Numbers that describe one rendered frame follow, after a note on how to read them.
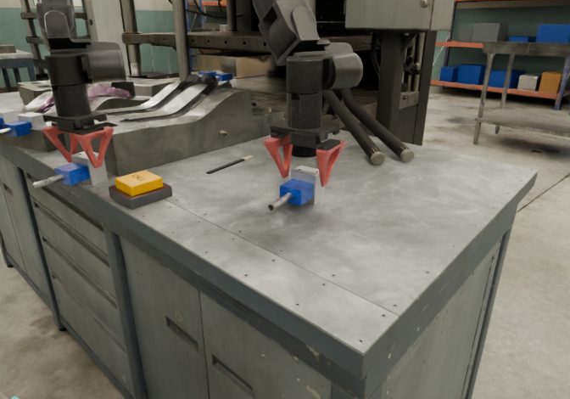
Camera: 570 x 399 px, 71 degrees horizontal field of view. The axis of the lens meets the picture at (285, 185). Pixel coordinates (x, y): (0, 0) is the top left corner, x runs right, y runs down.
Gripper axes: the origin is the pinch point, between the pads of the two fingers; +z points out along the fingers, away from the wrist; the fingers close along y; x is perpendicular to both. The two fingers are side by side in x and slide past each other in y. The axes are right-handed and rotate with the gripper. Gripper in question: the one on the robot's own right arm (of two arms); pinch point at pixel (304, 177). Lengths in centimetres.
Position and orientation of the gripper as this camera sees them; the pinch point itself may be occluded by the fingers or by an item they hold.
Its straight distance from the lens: 69.8
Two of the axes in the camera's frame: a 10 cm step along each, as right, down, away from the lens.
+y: -8.4, -1.9, 5.1
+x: -5.5, 3.2, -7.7
